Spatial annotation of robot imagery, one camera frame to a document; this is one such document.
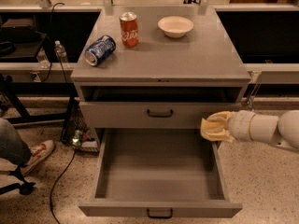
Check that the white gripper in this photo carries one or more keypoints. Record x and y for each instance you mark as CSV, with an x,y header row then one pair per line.
x,y
239,125

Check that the yellow sponge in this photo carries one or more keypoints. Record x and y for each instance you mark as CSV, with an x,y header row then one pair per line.
x,y
213,127

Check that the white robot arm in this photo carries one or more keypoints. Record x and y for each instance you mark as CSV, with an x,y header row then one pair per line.
x,y
288,131

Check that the grey drawer cabinet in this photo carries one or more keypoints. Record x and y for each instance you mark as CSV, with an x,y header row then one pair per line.
x,y
200,67

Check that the open grey lower drawer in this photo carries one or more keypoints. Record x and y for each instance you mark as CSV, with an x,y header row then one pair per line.
x,y
158,174

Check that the closed grey upper drawer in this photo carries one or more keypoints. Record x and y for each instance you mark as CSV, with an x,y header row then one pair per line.
x,y
149,115

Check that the white bowl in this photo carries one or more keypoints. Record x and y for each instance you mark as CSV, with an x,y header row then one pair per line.
x,y
175,26

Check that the red soda can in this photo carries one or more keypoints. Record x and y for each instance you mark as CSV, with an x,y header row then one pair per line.
x,y
129,29

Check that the blue soda can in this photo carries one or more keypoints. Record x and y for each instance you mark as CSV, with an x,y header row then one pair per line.
x,y
99,50

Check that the clear water bottle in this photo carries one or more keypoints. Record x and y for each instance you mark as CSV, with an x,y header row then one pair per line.
x,y
60,52

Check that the white and red sneaker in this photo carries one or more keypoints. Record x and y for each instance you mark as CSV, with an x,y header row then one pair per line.
x,y
38,153

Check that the black chair base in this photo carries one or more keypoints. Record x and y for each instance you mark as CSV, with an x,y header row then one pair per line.
x,y
24,188

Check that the black wire basket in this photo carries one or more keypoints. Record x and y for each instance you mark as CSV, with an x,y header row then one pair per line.
x,y
76,133

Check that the black table frame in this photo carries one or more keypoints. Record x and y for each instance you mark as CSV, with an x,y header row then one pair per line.
x,y
25,117

